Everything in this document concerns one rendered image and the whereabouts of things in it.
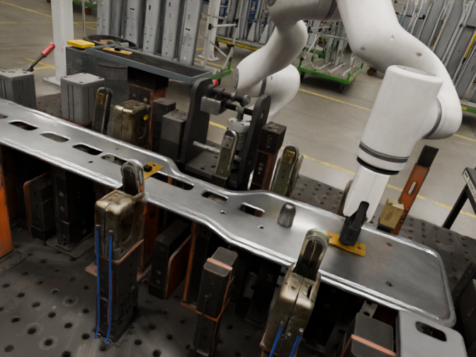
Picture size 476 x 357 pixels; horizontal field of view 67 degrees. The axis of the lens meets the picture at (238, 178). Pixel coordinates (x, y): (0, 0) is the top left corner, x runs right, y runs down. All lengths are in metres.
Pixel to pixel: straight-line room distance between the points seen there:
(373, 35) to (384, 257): 0.42
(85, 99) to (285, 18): 0.57
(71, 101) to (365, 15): 0.78
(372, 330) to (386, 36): 0.48
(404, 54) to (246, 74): 0.61
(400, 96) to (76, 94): 0.82
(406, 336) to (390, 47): 0.47
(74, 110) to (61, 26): 3.64
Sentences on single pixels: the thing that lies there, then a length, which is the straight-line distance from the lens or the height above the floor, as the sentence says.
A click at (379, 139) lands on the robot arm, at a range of 0.62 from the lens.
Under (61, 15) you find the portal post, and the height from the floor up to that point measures 0.76.
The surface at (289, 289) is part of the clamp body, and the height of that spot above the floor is 1.04.
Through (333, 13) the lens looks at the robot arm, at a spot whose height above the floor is 1.40.
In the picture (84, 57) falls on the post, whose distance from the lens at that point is 1.31.
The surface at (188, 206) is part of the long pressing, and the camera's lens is 0.75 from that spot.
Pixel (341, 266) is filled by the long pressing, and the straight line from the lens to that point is 0.70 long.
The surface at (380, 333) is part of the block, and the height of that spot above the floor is 0.98.
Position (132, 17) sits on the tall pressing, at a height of 0.74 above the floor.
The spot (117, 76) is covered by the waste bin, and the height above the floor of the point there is 0.43.
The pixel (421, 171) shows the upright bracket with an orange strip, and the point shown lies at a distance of 0.85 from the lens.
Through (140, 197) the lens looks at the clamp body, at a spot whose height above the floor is 1.04.
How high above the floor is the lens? 1.42
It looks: 28 degrees down
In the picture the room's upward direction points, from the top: 12 degrees clockwise
